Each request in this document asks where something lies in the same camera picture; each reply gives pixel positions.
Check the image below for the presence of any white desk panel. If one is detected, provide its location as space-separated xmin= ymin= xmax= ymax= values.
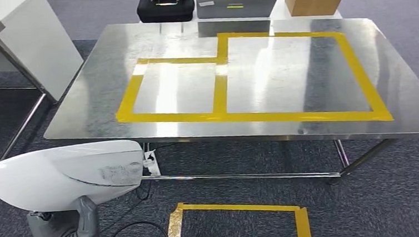
xmin=0 ymin=0 xmax=87 ymax=107

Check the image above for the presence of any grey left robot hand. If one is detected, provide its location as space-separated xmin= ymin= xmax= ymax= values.
xmin=25 ymin=194 xmax=101 ymax=237

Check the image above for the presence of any white plastic car part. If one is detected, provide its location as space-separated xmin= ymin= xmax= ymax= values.
xmin=0 ymin=139 xmax=147 ymax=216

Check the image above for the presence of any white table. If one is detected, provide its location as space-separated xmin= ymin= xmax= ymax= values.
xmin=137 ymin=0 xmax=343 ymax=32

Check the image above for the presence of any black carrying case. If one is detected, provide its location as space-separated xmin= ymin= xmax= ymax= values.
xmin=136 ymin=0 xmax=197 ymax=26

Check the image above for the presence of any white power strip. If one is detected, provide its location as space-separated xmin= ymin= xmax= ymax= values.
xmin=142 ymin=149 xmax=162 ymax=177

